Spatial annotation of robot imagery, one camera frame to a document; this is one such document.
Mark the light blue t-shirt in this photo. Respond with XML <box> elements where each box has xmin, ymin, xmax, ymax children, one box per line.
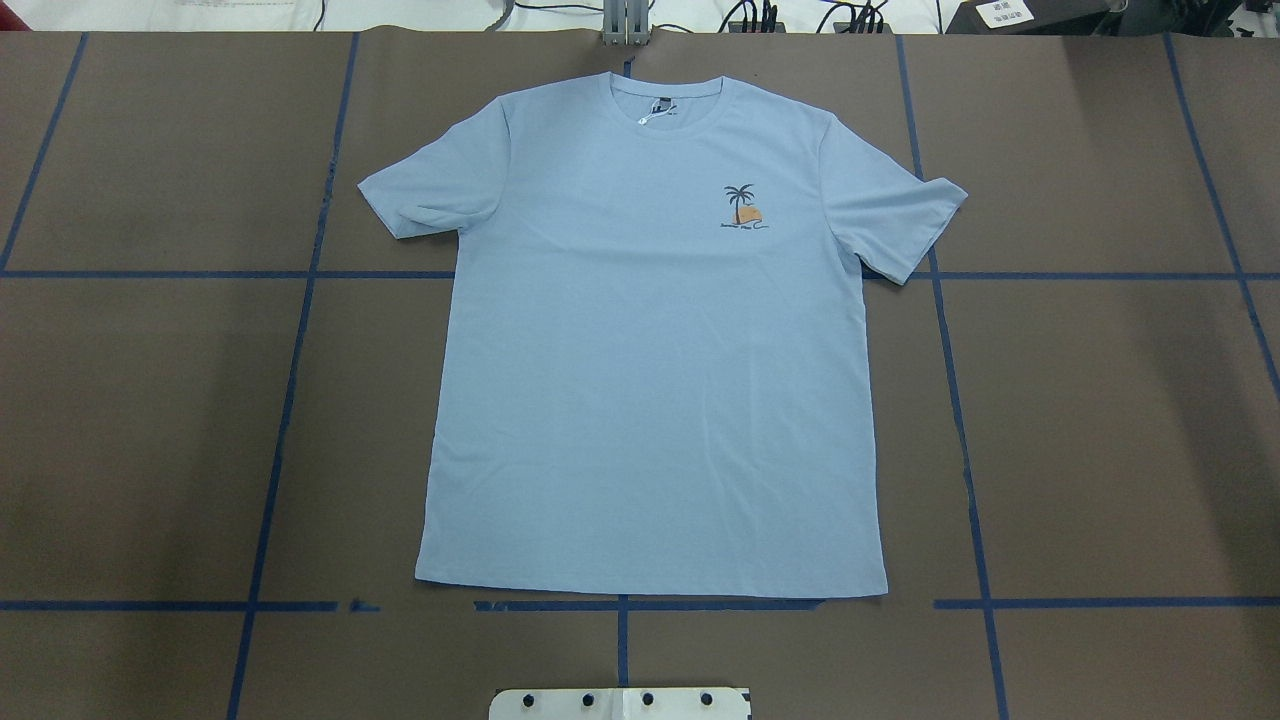
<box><xmin>358</xmin><ymin>73</ymin><xmax>966</xmax><ymax>600</ymax></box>

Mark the black power adapter box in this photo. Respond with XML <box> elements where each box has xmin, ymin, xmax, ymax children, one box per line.
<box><xmin>943</xmin><ymin>1</ymin><xmax>1114</xmax><ymax>36</ymax></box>

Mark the aluminium frame post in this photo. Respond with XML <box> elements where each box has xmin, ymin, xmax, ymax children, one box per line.
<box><xmin>600</xmin><ymin>0</ymin><xmax>652</xmax><ymax>46</ymax></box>

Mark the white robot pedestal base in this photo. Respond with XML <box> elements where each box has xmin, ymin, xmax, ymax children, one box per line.
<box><xmin>488</xmin><ymin>687</ymin><xmax>753</xmax><ymax>719</ymax></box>

